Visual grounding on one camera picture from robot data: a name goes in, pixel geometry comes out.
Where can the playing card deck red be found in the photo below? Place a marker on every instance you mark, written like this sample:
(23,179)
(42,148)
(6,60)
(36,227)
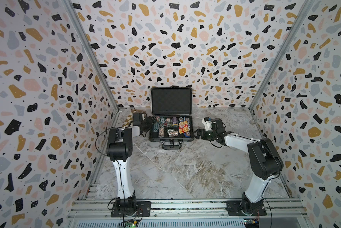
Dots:
(183,127)

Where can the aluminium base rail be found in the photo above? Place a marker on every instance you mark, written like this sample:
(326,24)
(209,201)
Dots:
(194,213)

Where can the wooden chess board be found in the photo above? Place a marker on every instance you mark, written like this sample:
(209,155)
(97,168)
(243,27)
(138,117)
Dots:
(129,119)

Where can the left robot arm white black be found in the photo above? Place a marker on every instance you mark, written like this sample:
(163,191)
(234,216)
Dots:
(119,149)

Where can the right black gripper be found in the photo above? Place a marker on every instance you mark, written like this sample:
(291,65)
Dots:
(199,134)

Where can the grey poker set case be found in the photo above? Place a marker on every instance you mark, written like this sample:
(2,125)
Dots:
(171,101)

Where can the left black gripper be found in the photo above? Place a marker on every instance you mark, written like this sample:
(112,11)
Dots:
(151,121)

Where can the poker chips in case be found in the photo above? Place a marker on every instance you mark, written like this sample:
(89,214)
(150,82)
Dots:
(168,127)

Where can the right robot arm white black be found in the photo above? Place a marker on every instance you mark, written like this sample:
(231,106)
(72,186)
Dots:
(265,161)

